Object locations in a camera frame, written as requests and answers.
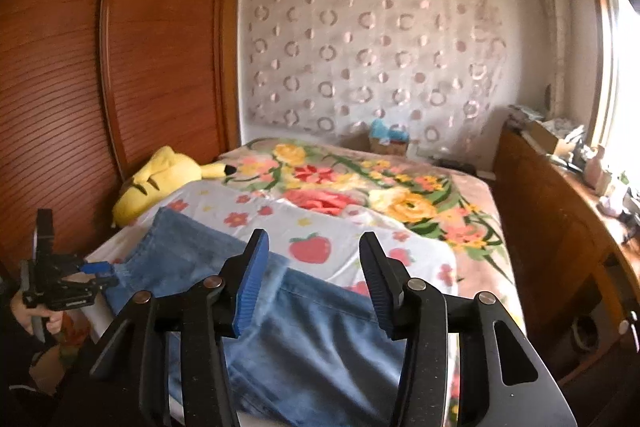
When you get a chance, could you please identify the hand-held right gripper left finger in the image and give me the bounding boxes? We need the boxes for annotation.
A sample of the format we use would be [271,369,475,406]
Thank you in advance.
[89,228,271,427]

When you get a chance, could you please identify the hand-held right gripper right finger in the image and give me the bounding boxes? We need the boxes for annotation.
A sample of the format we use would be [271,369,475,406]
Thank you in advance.
[359,231,578,427]

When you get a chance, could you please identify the blue denim pants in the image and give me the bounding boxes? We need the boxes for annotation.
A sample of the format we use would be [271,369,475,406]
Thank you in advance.
[102,207,416,427]

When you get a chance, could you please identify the person's left forearm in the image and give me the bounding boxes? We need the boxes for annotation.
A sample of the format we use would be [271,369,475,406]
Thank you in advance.
[0,314,101,427]

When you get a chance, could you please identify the person's left hand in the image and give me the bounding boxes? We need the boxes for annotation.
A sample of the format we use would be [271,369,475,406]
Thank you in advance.
[10,295,64,341]

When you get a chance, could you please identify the yellow plush toy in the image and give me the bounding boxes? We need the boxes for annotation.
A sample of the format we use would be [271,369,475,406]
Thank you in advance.
[112,146,238,228]

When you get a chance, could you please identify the pink floral blanket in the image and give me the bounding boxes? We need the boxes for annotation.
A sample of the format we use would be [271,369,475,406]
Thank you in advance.
[217,137,528,418]

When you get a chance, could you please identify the small cardboard box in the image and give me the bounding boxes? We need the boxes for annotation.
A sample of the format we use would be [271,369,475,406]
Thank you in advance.
[369,137,411,156]

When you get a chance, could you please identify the blue plush toy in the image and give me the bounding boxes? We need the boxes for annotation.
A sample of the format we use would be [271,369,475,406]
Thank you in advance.
[370,119,408,142]

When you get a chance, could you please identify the long wooden cabinet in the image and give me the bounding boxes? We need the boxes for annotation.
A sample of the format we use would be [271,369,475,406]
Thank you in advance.
[492,127,640,388]

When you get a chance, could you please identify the open cardboard box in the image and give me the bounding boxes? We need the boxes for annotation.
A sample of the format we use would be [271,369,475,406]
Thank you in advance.
[522,119,576,156]

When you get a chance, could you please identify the wooden slatted wardrobe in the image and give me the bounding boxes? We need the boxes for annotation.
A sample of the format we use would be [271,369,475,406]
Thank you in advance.
[0,0,243,278]

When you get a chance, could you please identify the pile of folded cloths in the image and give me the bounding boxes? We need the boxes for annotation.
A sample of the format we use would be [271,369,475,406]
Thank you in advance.
[507,104,546,125]

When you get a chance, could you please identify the circle-patterned sheer curtain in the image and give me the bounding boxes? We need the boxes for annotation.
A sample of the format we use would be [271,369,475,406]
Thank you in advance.
[240,0,506,152]

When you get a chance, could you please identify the pink bottle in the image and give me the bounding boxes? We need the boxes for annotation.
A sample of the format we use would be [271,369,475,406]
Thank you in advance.
[585,145,606,185]

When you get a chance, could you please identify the patterned window curtain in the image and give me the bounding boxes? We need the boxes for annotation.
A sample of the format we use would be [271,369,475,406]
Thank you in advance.
[537,0,571,118]

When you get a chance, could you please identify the window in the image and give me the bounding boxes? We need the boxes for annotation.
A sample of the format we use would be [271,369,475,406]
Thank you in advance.
[585,0,640,158]

